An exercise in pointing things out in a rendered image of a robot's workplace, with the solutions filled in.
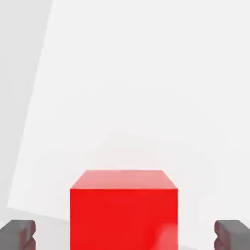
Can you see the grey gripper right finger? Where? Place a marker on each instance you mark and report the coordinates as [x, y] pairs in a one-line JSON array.
[[234, 235]]

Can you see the small red cube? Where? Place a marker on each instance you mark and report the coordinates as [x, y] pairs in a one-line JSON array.
[[123, 214]]

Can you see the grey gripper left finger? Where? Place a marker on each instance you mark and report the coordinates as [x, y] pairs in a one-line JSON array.
[[13, 234]]

